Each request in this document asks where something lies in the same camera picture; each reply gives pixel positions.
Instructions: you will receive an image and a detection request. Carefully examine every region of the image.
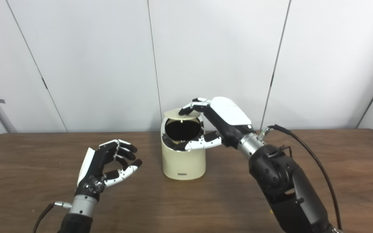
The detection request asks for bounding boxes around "white and black left hand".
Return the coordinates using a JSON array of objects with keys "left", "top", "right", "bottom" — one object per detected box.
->
[{"left": 75, "top": 139, "right": 143, "bottom": 201}]

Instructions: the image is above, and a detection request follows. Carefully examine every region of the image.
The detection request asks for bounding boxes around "white and black right hand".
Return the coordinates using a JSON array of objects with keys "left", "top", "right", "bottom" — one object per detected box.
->
[{"left": 178, "top": 96, "right": 255, "bottom": 151}]

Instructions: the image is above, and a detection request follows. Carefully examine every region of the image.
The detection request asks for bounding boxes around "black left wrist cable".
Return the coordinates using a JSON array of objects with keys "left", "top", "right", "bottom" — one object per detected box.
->
[{"left": 32, "top": 201, "right": 72, "bottom": 233}]

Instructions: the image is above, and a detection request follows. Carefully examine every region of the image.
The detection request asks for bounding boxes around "cream round bin lid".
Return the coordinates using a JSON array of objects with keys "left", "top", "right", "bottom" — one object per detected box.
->
[{"left": 164, "top": 109, "right": 203, "bottom": 122}]

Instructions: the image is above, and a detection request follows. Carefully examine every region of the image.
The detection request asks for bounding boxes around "cream-colored round bin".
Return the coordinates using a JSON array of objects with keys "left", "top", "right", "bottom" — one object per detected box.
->
[{"left": 161, "top": 115, "right": 206, "bottom": 181}]

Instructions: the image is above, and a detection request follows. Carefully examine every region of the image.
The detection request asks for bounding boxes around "black bin liner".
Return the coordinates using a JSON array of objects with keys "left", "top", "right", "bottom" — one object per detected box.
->
[{"left": 164, "top": 119, "right": 203, "bottom": 151}]

